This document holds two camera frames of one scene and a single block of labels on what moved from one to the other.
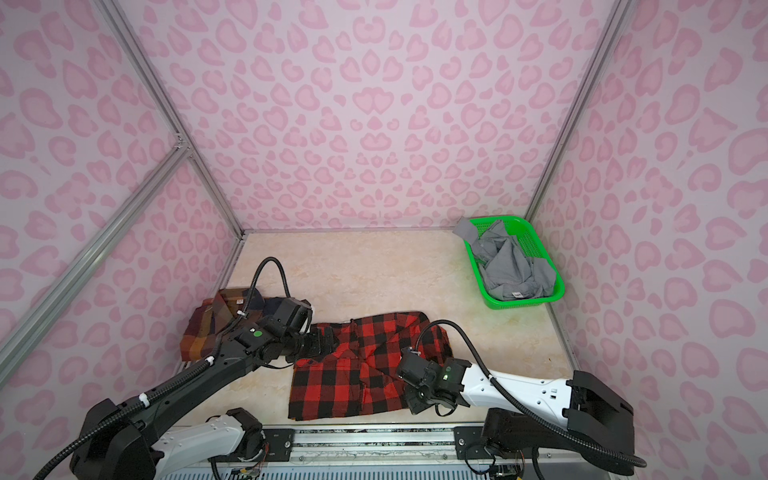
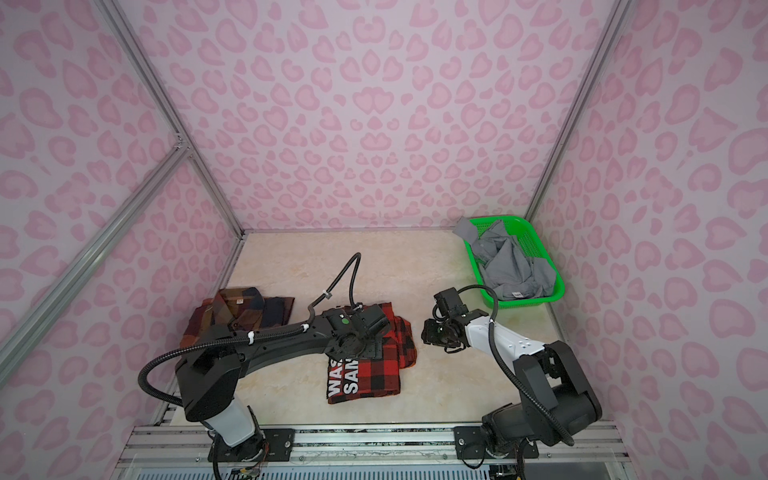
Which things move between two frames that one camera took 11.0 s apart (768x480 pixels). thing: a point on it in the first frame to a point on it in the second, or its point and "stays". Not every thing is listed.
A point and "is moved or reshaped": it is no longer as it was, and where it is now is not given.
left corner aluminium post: x=151 y=77 stays
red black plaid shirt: x=360 y=378 is moved or reshaped
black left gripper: x=320 y=346 to x=374 y=351
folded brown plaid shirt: x=212 y=317 stays
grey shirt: x=507 y=270 stays
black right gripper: x=413 y=407 to x=428 y=335
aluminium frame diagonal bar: x=28 y=333 stays
